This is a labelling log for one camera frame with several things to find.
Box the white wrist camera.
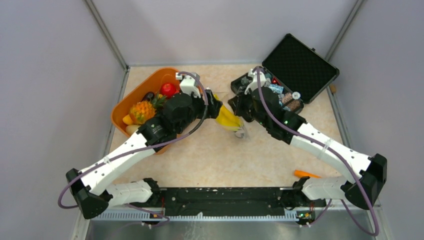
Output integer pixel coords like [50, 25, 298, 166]
[175, 72, 201, 98]
[238, 67, 267, 95]

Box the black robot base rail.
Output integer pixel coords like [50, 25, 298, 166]
[132, 187, 327, 220]

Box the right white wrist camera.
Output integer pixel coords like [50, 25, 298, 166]
[238, 67, 267, 95]

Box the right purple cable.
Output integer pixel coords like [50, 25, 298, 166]
[252, 66, 381, 237]

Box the black poker chip case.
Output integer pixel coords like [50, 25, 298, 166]
[228, 33, 340, 118]

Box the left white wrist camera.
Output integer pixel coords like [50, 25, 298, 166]
[175, 72, 201, 98]

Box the clear zip top bag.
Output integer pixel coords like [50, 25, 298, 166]
[214, 93, 249, 139]

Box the toy pineapple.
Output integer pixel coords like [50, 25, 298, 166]
[128, 94, 167, 125]

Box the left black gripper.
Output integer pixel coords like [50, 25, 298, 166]
[176, 89, 223, 134]

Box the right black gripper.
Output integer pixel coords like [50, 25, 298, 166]
[228, 85, 269, 128]

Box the red toy tomato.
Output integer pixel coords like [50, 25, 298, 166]
[160, 83, 178, 99]

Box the orange plastic basket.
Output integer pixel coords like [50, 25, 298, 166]
[109, 67, 180, 152]

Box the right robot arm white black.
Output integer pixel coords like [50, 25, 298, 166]
[228, 87, 388, 210]

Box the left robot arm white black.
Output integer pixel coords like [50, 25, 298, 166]
[65, 89, 223, 220]

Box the orange handled tool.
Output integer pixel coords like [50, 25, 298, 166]
[293, 170, 321, 179]

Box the small yellow toy fruit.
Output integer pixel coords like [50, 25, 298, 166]
[122, 114, 134, 126]

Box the toy eggplant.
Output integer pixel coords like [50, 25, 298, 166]
[141, 91, 155, 102]

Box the yellow toy banana bunch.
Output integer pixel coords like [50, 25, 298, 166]
[213, 93, 245, 138]

